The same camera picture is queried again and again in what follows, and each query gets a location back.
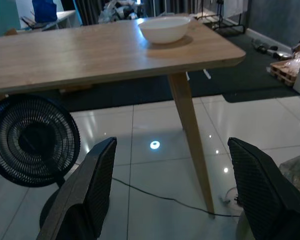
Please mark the dark curtain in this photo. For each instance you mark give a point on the dark curtain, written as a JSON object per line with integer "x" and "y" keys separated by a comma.
{"x": 90, "y": 11}

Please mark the black floor fan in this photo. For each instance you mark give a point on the black floor fan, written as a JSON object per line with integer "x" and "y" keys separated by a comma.
{"x": 27, "y": 140}

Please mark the grey green cloth bundle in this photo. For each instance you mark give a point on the grey green cloth bundle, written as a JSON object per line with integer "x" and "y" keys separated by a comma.
{"x": 296, "y": 172}

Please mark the blue container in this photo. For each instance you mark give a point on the blue container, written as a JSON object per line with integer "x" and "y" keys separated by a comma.
{"x": 43, "y": 10}

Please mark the grey floor tool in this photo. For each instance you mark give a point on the grey floor tool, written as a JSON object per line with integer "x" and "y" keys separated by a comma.
{"x": 267, "y": 48}

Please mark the wooden table leg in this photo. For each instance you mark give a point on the wooden table leg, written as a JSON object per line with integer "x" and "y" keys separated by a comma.
{"x": 190, "y": 130}

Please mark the white bowl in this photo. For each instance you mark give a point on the white bowl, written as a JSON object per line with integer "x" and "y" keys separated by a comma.
{"x": 165, "y": 32}

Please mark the pile of grey parts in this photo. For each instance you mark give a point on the pile of grey parts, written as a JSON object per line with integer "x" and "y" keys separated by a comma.
{"x": 122, "y": 10}

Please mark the wooden pallet with plastic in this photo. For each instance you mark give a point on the wooden pallet with plastic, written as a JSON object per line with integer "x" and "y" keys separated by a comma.
{"x": 285, "y": 71}

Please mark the white shelf unit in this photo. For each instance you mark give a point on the white shelf unit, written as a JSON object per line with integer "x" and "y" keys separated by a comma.
{"x": 62, "y": 21}

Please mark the black metal rack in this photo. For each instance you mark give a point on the black metal rack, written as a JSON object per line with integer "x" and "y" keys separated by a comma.
{"x": 225, "y": 23}

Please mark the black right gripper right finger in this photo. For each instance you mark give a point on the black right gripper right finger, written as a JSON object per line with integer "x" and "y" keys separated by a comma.
{"x": 262, "y": 195}

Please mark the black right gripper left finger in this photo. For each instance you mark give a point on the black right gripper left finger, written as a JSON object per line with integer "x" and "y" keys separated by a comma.
{"x": 90, "y": 190}

